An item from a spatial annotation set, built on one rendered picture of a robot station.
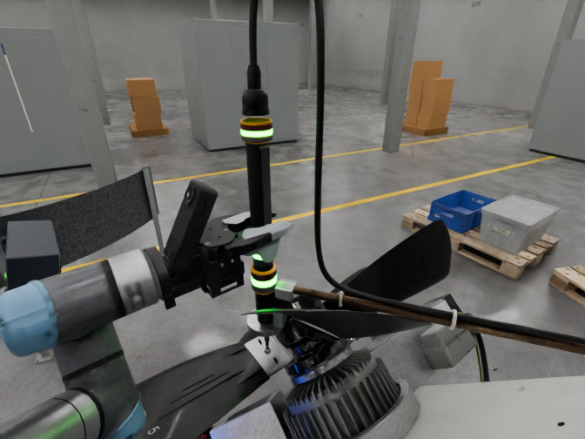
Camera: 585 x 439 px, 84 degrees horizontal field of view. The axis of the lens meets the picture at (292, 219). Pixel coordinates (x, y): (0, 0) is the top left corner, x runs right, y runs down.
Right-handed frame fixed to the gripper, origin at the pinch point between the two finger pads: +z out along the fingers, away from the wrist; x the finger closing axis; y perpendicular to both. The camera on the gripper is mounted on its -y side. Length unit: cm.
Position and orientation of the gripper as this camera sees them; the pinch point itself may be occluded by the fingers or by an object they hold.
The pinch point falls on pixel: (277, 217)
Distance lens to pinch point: 52.7
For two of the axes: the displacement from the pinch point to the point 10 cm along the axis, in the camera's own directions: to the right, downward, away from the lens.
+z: 8.0, -2.8, 5.3
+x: 6.0, 3.6, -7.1
